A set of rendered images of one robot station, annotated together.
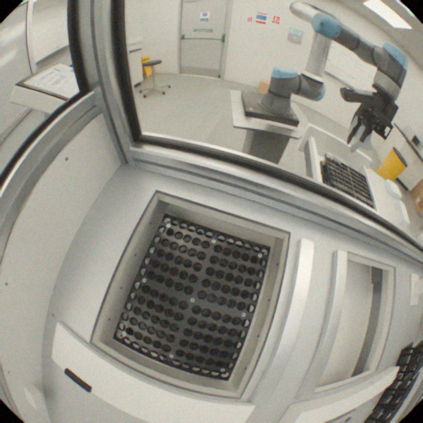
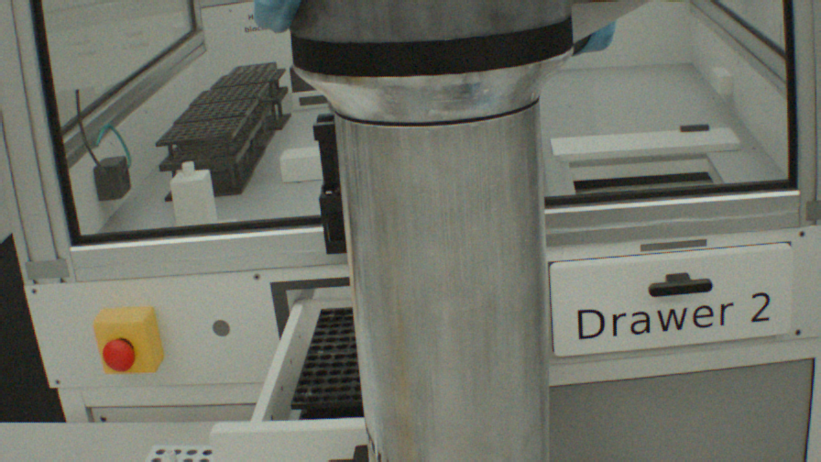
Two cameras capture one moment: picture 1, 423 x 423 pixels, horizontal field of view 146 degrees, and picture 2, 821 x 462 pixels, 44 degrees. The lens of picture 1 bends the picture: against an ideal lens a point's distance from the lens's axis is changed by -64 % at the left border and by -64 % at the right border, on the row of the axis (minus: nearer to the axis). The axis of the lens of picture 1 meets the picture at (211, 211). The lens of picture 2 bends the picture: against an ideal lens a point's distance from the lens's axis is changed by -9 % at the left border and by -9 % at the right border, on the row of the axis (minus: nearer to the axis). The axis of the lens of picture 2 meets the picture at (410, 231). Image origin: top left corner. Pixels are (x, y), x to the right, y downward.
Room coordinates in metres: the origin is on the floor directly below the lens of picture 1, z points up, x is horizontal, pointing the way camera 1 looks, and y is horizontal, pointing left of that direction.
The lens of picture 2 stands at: (1.28, -0.44, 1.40)
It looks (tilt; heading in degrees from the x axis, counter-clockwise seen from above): 20 degrees down; 174
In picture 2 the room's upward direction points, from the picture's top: 6 degrees counter-clockwise
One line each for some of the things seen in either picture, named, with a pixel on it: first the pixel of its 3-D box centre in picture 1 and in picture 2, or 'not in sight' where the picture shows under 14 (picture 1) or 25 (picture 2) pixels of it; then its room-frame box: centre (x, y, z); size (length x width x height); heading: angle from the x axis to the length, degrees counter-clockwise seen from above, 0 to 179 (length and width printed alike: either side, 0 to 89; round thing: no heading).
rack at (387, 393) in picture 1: (397, 392); not in sight; (-0.38, -0.54, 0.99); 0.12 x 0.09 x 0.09; 78
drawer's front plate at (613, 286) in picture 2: not in sight; (675, 300); (0.20, -0.03, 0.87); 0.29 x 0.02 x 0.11; 78
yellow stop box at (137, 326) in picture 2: not in sight; (127, 341); (0.08, -0.67, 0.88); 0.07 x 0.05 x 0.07; 78
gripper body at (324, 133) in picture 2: not in sight; (372, 178); (0.36, -0.37, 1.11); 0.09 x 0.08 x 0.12; 78
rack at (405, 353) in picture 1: (413, 358); not in sight; (-0.27, -0.56, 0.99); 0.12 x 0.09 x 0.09; 78
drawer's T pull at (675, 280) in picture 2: not in sight; (679, 283); (0.22, -0.04, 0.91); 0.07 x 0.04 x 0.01; 78
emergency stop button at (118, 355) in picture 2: not in sight; (119, 353); (0.11, -0.67, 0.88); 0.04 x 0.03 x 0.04; 78
